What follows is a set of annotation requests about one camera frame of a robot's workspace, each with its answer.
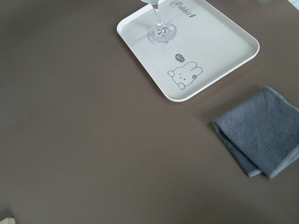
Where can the clear wine glass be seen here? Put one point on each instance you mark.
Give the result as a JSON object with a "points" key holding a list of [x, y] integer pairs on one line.
{"points": [[161, 33]]}

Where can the white rabbit tray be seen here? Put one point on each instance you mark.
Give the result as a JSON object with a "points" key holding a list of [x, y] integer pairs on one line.
{"points": [[207, 46]]}

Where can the grey folded cloth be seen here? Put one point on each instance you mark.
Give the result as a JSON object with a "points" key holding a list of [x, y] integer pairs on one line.
{"points": [[262, 133]]}

